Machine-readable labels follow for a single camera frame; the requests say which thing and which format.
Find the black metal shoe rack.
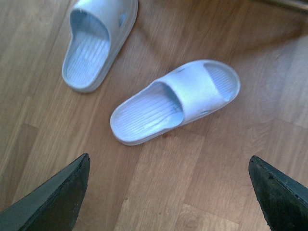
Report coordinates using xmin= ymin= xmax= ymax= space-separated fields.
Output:
xmin=260 ymin=0 xmax=308 ymax=14

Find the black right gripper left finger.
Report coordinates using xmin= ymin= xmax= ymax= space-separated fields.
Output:
xmin=0 ymin=153 xmax=90 ymax=231

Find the light blue slipper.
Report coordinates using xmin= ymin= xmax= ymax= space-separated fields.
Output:
xmin=62 ymin=0 xmax=138 ymax=93
xmin=110 ymin=60 xmax=241 ymax=146

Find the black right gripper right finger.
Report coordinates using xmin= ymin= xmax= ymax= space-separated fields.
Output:
xmin=248 ymin=155 xmax=308 ymax=231

